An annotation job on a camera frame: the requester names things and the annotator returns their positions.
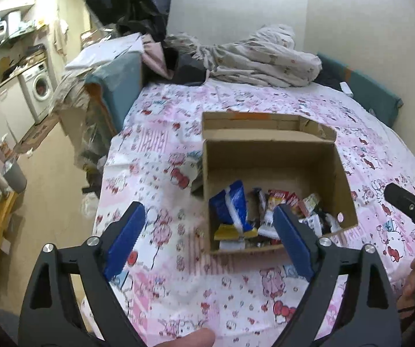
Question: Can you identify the white kitchen cabinet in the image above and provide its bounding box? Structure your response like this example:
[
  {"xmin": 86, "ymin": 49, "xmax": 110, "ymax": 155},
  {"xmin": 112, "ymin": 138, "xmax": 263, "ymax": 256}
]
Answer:
[{"xmin": 0, "ymin": 77, "xmax": 35, "ymax": 149}]

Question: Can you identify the white snack packet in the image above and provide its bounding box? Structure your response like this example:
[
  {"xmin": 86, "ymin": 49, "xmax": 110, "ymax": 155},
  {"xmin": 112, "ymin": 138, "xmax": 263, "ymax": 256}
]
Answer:
[{"xmin": 258, "ymin": 206, "xmax": 280, "ymax": 241}]

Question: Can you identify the dark cartoon snack packet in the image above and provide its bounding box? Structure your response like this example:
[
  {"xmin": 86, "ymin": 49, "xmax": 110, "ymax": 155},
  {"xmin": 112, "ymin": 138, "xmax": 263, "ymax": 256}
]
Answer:
[{"xmin": 323, "ymin": 213, "xmax": 342, "ymax": 233}]

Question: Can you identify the beige patterned blanket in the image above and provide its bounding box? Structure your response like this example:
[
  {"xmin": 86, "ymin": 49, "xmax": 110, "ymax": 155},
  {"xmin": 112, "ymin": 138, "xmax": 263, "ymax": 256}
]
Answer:
[{"xmin": 165, "ymin": 24, "xmax": 323, "ymax": 88}]

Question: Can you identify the white washing machine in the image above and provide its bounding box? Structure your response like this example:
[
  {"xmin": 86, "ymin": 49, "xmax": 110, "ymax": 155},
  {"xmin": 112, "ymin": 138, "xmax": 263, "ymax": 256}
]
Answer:
[{"xmin": 18, "ymin": 60, "xmax": 54, "ymax": 125}]

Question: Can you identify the pink cloth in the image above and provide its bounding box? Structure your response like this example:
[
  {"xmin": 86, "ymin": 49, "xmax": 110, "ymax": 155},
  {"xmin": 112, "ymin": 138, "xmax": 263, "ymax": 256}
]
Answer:
[{"xmin": 142, "ymin": 35, "xmax": 173, "ymax": 80}]

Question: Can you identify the blue snack bag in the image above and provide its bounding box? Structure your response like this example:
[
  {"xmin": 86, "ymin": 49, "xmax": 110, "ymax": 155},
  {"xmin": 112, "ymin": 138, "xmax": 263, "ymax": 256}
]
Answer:
[{"xmin": 209, "ymin": 180, "xmax": 258, "ymax": 241}]

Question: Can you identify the red rice cake packet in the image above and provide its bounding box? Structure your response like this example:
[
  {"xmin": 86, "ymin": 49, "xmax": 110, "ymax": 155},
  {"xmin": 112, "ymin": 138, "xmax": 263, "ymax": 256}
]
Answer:
[{"xmin": 266, "ymin": 190, "xmax": 289, "ymax": 212}]

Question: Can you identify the brown cardboard box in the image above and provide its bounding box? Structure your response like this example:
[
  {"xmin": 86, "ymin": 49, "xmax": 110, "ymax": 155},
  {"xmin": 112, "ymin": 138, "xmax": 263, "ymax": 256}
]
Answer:
[{"xmin": 200, "ymin": 110, "xmax": 360, "ymax": 256}]

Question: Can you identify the white blue stick packet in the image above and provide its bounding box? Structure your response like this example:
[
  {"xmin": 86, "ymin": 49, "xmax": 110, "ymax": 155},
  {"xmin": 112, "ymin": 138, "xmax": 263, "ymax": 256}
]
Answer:
[{"xmin": 253, "ymin": 187, "xmax": 267, "ymax": 224}]

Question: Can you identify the person left hand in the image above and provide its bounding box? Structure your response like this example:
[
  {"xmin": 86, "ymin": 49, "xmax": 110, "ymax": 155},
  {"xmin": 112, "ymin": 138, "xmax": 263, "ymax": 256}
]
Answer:
[{"xmin": 156, "ymin": 328, "xmax": 215, "ymax": 347}]

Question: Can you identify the teal mattress edge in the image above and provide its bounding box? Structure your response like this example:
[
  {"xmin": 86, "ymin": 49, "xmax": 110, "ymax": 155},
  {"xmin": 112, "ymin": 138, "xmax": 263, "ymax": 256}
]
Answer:
[{"xmin": 84, "ymin": 52, "xmax": 142, "ymax": 132}]

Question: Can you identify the yellow cartoon snack packet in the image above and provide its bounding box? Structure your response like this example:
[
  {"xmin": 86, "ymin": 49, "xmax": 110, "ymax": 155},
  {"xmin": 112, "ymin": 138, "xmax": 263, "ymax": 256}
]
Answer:
[{"xmin": 299, "ymin": 193, "xmax": 321, "ymax": 218}]

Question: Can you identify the pink cartoon bed sheet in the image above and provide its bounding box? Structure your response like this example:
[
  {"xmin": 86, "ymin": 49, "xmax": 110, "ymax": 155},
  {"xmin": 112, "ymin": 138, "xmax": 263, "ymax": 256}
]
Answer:
[{"xmin": 93, "ymin": 80, "xmax": 415, "ymax": 346}]

